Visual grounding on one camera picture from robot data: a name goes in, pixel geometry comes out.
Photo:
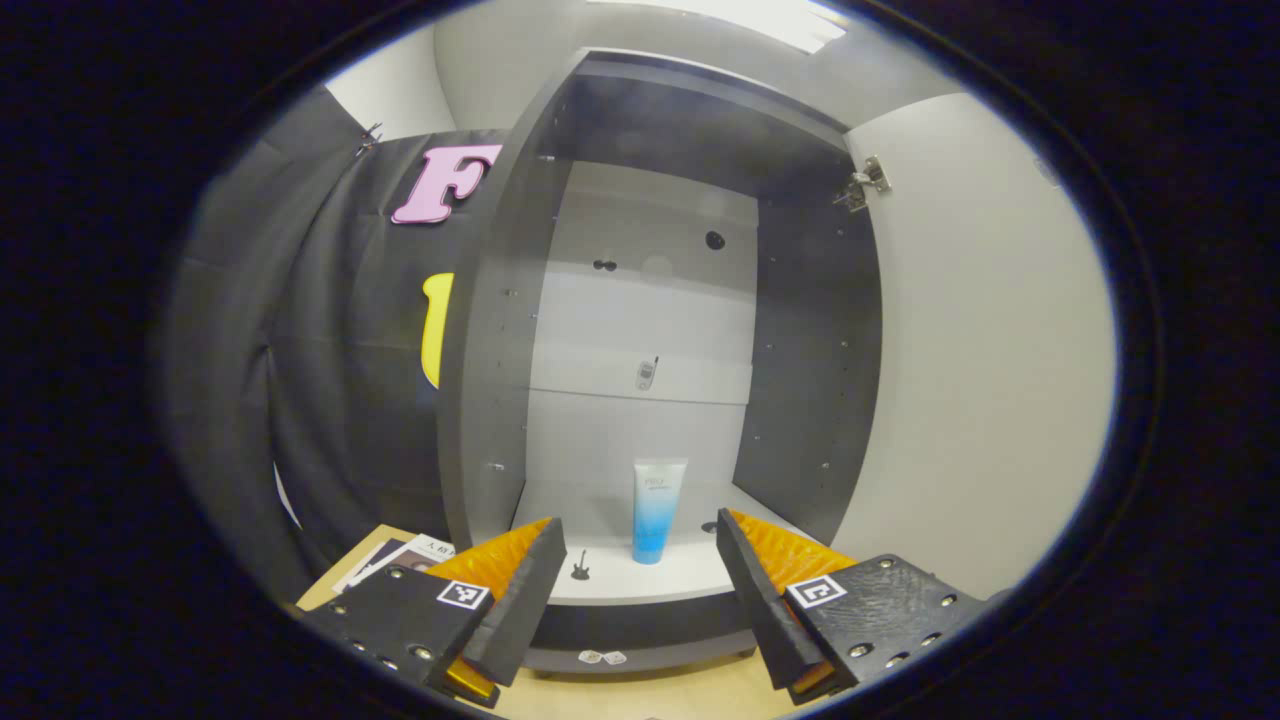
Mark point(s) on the white book with portrait cover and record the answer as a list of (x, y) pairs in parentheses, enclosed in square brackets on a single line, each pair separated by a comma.
[(425, 552)]

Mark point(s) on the blue and white tube bottle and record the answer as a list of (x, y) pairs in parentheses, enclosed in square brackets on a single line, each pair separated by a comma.
[(658, 510)]

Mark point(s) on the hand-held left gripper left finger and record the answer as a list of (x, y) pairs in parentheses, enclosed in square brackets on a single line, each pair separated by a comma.
[(515, 600)]

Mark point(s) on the large ceiling light panel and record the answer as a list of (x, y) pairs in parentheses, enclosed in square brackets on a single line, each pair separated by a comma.
[(740, 15)]

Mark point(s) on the blue-spined book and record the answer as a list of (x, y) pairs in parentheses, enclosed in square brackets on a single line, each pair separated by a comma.
[(362, 565)]

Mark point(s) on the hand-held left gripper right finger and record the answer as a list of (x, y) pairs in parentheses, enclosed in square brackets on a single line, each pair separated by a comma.
[(765, 605)]

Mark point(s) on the metal door hinge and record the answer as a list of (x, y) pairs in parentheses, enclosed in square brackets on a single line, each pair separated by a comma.
[(862, 185)]

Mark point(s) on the black backdrop cloth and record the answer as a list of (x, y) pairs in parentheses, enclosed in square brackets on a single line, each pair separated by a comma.
[(330, 350)]

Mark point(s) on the dark grey cabinet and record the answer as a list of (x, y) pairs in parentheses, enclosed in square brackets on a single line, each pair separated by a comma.
[(640, 310)]

